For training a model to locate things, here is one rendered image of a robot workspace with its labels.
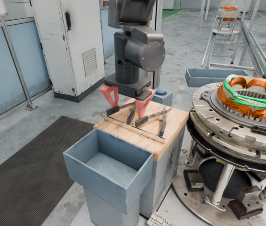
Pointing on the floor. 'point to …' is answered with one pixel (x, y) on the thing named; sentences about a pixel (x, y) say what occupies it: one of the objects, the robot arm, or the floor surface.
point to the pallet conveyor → (261, 73)
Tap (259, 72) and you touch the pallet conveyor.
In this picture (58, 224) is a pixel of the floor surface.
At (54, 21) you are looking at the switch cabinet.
